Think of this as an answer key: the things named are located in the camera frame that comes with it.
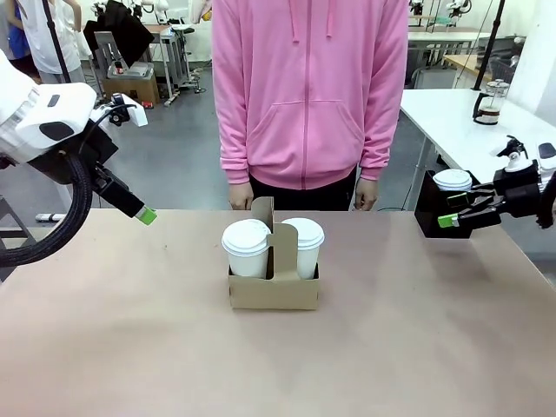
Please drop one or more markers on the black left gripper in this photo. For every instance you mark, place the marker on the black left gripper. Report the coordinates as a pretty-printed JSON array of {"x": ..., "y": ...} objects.
[{"x": 102, "y": 147}]

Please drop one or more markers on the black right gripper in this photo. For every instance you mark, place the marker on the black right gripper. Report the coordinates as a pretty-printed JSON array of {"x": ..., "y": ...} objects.
[{"x": 519, "y": 191}]

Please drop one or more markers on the glass french press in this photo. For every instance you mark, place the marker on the glass french press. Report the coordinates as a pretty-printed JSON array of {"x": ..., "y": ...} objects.
[{"x": 491, "y": 104}]

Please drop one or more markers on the brown cardboard cup carrier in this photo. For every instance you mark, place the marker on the brown cardboard cup carrier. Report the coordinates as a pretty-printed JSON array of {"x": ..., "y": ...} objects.
[{"x": 273, "y": 295}]

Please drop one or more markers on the white plastic cup lid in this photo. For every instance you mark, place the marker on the white plastic cup lid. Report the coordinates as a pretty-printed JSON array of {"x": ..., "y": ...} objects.
[
  {"x": 244, "y": 236},
  {"x": 308, "y": 232}
]

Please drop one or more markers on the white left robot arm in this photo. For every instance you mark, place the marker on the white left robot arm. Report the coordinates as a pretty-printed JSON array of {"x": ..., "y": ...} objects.
[{"x": 30, "y": 113}]

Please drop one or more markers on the pink sleeved left forearm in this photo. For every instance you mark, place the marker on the pink sleeved left forearm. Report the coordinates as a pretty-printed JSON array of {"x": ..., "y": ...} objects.
[{"x": 380, "y": 143}]

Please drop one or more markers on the pink sleeved right forearm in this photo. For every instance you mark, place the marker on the pink sleeved right forearm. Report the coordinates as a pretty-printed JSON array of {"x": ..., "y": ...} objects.
[{"x": 234, "y": 147}]

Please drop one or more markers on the white stacked cup lids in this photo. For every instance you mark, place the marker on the white stacked cup lids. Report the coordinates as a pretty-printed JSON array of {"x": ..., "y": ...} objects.
[{"x": 454, "y": 179}]

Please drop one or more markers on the person's right hand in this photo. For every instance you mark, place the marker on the person's right hand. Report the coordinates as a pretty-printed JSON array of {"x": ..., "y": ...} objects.
[{"x": 241, "y": 196}]

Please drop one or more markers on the person's left hand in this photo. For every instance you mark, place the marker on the person's left hand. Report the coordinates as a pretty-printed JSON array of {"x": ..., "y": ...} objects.
[{"x": 366, "y": 195}]

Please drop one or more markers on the black lid holder box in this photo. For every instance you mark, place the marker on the black lid holder box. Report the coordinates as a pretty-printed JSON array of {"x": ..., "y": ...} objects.
[{"x": 438, "y": 221}]

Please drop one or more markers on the large white table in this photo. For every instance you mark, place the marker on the large white table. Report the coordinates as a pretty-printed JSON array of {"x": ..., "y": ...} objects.
[{"x": 443, "y": 117}]

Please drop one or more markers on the brown cardboard floor box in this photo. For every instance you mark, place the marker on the brown cardboard floor box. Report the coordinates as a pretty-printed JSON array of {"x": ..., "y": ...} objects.
[{"x": 139, "y": 90}]

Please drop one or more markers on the grey tray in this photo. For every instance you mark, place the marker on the grey tray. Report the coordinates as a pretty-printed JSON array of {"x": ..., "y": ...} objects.
[{"x": 139, "y": 70}]

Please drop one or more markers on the wooden top table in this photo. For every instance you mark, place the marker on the wooden top table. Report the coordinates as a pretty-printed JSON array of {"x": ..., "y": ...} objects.
[{"x": 467, "y": 63}]

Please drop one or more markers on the black trousers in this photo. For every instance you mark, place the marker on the black trousers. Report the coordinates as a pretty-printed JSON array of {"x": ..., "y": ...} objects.
[{"x": 326, "y": 197}]

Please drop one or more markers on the white background desk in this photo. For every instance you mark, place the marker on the white background desk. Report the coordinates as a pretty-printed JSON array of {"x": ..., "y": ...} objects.
[{"x": 171, "y": 48}]

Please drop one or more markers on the black pole stand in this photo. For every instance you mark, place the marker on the black pole stand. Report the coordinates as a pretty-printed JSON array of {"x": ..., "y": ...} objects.
[
  {"x": 488, "y": 43},
  {"x": 56, "y": 43}
]

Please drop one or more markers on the long white background table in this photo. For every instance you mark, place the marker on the long white background table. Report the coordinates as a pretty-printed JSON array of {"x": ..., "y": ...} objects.
[{"x": 438, "y": 37}]

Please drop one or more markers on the black hanging cloth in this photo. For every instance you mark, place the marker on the black hanging cloth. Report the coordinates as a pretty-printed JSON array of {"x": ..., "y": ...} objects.
[{"x": 126, "y": 30}]

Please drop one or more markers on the bystander in white shirt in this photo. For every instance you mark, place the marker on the bystander in white shirt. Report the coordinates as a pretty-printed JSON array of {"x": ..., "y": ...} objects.
[{"x": 65, "y": 39}]

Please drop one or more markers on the pink hoodie torso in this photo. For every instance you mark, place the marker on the pink hoodie torso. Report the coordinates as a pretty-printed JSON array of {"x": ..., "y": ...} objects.
[{"x": 304, "y": 87}]

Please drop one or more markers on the bystander in blue shirt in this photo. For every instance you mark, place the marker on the bystander in blue shirt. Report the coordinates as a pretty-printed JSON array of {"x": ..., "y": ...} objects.
[{"x": 17, "y": 35}]

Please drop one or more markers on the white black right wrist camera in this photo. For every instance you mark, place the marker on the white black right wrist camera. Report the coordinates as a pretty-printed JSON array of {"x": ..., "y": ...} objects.
[{"x": 514, "y": 160}]

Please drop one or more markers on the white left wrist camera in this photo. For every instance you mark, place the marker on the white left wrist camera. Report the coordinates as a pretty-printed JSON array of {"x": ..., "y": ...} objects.
[{"x": 134, "y": 114}]

